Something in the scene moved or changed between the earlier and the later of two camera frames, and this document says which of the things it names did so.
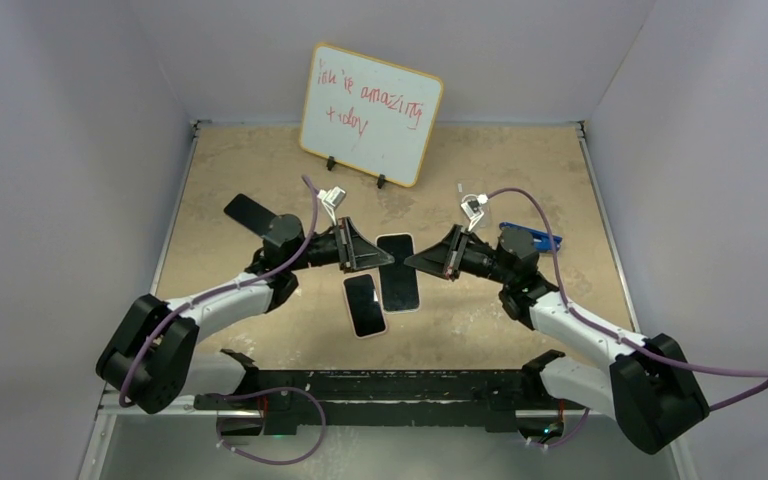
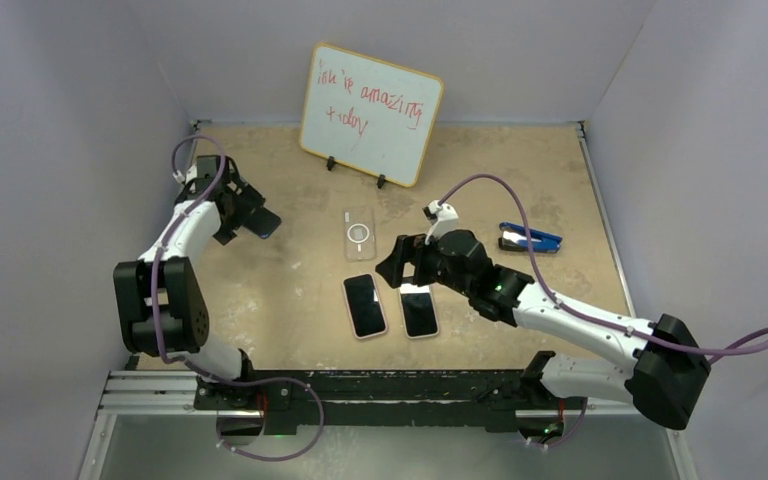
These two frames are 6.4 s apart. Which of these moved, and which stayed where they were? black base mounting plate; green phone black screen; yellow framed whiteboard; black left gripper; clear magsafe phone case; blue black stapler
Moved: clear magsafe phone case; black left gripper
Stayed: blue black stapler; black base mounting plate; green phone black screen; yellow framed whiteboard
